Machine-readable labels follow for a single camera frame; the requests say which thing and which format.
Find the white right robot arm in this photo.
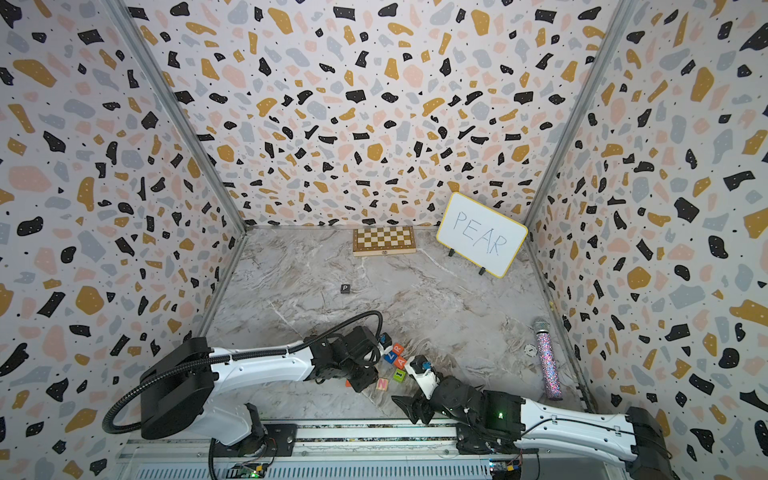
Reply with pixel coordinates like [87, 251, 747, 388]
[392, 370, 674, 479]

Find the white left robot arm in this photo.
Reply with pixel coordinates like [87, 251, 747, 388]
[140, 325, 394, 446]

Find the blue L block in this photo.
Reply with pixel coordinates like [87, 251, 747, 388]
[383, 351, 398, 364]

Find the green I block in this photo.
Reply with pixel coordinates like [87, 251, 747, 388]
[393, 369, 407, 383]

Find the glitter microphone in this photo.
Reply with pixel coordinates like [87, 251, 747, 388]
[532, 317, 563, 401]

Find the wooden chessboard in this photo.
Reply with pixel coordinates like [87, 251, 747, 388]
[353, 226, 417, 257]

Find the yellow framed whiteboard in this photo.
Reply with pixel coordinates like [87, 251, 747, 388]
[436, 192, 529, 278]

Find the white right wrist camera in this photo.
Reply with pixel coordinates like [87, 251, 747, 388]
[405, 355, 440, 400]

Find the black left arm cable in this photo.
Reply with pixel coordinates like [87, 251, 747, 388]
[101, 310, 385, 436]

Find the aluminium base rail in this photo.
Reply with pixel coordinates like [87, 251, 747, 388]
[114, 419, 628, 479]

